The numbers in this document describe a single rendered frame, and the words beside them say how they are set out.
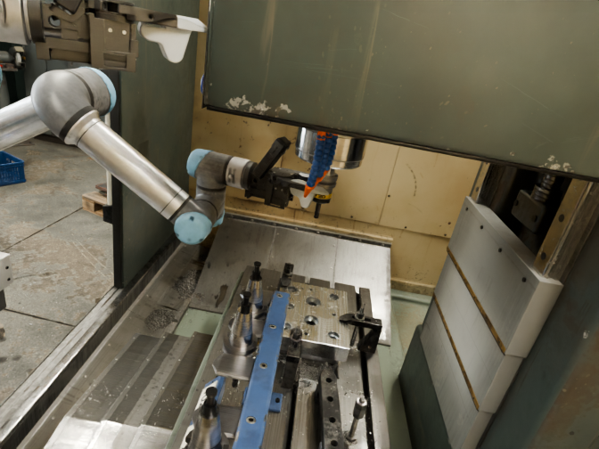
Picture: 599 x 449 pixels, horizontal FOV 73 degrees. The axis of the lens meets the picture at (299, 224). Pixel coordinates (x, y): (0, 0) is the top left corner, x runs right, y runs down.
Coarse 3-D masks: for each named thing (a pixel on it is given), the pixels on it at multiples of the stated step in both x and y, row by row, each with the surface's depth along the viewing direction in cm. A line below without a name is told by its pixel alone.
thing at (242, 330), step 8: (240, 312) 71; (240, 320) 71; (248, 320) 72; (232, 328) 73; (240, 328) 72; (248, 328) 72; (232, 336) 73; (240, 336) 72; (248, 336) 73; (232, 344) 73; (240, 344) 73; (248, 344) 73
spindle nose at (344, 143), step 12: (300, 132) 88; (312, 132) 85; (300, 144) 88; (312, 144) 85; (348, 144) 84; (360, 144) 86; (300, 156) 89; (312, 156) 86; (336, 156) 85; (348, 156) 86; (360, 156) 88; (336, 168) 87; (348, 168) 88
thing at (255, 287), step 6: (252, 282) 81; (258, 282) 82; (246, 288) 83; (252, 288) 82; (258, 288) 82; (252, 294) 82; (258, 294) 82; (252, 300) 82; (258, 300) 83; (252, 306) 83; (258, 306) 83
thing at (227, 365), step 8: (216, 360) 71; (224, 360) 71; (232, 360) 71; (240, 360) 71; (248, 360) 72; (216, 368) 69; (224, 368) 69; (232, 368) 69; (240, 368) 70; (248, 368) 70; (224, 376) 68; (232, 376) 68; (240, 376) 68; (248, 376) 68
